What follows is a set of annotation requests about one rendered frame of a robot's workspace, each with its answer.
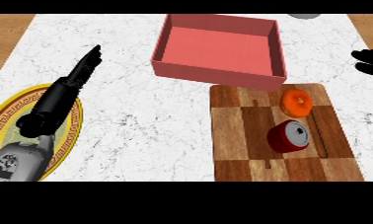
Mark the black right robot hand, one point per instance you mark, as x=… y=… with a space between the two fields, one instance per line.
x=365 y=60

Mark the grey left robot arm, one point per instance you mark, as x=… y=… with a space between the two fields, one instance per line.
x=27 y=159

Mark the red can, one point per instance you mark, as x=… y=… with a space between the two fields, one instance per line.
x=287 y=137

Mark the red cardboard box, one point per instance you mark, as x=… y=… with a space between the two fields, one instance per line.
x=222 y=50

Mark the wooden checkered cutting board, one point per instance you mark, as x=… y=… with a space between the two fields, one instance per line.
x=248 y=129

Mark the grey round object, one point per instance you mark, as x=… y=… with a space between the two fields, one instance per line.
x=304 y=16

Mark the orange fruit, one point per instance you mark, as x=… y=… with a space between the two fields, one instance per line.
x=297 y=103

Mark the yellow patterned oval plate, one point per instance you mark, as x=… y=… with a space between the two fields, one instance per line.
x=66 y=132

